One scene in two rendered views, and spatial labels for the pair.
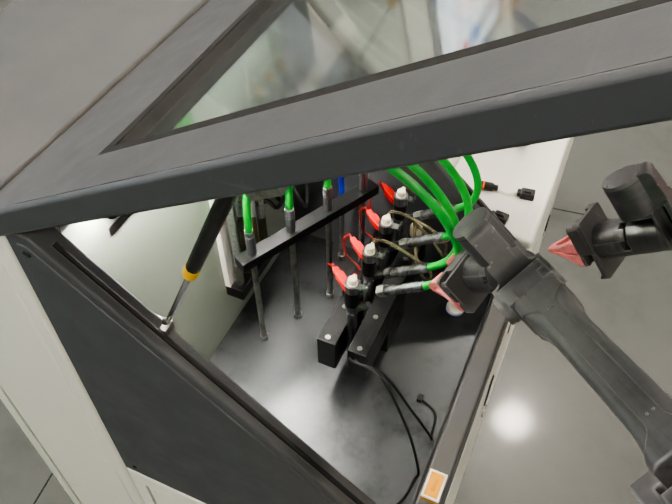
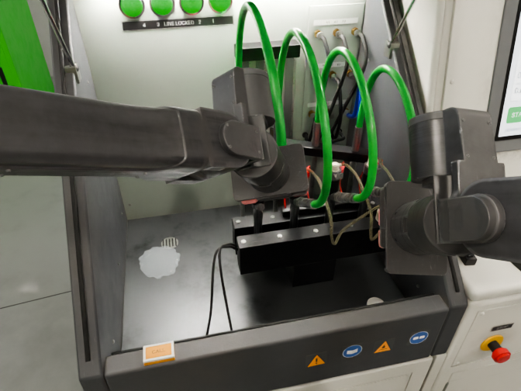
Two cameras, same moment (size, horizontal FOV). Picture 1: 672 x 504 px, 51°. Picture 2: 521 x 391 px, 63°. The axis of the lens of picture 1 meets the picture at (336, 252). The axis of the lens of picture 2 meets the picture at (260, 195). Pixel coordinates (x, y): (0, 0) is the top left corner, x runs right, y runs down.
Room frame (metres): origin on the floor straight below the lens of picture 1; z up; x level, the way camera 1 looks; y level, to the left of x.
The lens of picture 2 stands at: (0.37, -0.58, 1.59)
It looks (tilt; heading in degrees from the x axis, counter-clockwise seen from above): 37 degrees down; 53
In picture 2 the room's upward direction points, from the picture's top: straight up
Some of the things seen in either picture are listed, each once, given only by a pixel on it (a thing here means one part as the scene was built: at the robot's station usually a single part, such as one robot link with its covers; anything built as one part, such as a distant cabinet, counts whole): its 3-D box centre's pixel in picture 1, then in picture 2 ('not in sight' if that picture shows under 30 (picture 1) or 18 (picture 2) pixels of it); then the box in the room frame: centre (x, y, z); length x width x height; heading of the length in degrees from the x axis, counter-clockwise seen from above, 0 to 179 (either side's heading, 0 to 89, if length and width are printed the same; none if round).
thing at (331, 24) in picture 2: not in sight; (332, 74); (1.11, 0.11, 1.20); 0.13 x 0.03 x 0.31; 155
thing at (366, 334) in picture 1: (374, 304); (308, 245); (0.89, -0.08, 0.91); 0.34 x 0.10 x 0.15; 155
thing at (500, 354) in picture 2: not in sight; (497, 351); (1.07, -0.47, 0.80); 0.05 x 0.04 x 0.05; 155
